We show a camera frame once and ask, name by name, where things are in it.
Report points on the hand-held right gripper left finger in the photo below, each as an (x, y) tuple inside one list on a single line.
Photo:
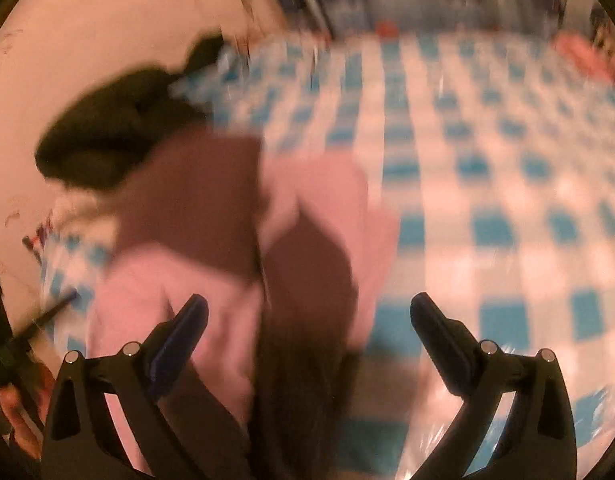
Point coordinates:
[(182, 335)]

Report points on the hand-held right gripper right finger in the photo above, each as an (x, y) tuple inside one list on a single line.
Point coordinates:
[(440, 340)]

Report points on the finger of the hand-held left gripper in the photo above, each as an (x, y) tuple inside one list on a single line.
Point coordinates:
[(50, 312)]

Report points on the pink and brown jacket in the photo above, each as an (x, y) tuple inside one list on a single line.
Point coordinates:
[(307, 240)]

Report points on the person's left hand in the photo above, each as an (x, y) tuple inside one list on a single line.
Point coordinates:
[(22, 420)]

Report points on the blue white checkered bed cover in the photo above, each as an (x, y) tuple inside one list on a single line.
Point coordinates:
[(487, 185)]

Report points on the black puffy jacket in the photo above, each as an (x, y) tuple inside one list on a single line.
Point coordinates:
[(112, 125)]

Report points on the black garment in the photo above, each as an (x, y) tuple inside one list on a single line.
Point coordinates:
[(205, 55)]

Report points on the pink cloth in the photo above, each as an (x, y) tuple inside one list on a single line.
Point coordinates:
[(585, 55)]

